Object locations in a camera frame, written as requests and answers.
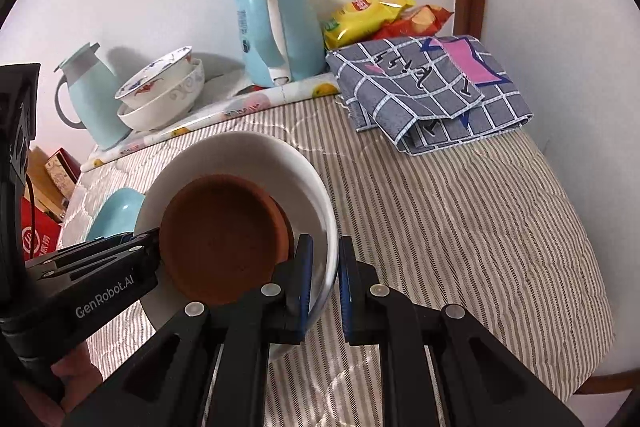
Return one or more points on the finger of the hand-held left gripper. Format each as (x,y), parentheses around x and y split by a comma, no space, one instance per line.
(110,257)

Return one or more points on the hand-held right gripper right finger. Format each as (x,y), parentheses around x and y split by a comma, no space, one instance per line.
(345,289)

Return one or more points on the red snack bag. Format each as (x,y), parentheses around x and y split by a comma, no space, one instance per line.
(425,22)

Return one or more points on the person's left hand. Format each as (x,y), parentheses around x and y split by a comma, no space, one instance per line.
(75,369)

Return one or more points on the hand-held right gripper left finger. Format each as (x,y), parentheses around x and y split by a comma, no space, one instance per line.
(303,279)

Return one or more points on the wooden bed frame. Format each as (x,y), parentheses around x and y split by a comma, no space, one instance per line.
(605,382)

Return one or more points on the brown cardboard box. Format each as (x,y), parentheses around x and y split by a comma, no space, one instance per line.
(42,179)

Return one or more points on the floral print bowl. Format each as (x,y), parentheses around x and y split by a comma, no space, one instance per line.
(150,79)

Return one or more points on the grey checked cloth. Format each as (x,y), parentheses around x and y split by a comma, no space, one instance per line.
(425,92)

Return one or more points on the yellow snack bag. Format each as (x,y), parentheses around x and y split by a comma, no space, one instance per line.
(360,17)

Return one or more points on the white bowl with grey pattern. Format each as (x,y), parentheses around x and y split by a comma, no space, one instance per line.
(165,109)

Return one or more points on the light blue thermos jug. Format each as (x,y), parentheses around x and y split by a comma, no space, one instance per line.
(92,102)

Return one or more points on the red box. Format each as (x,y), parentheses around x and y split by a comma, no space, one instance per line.
(42,237)

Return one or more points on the blue square plate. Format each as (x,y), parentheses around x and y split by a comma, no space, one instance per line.
(112,212)

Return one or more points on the patterned gift box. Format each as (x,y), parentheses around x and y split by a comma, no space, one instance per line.
(62,169)

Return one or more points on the light blue electric kettle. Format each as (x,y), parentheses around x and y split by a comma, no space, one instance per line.
(280,27)

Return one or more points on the fruit print table mat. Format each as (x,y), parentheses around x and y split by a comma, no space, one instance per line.
(225,109)

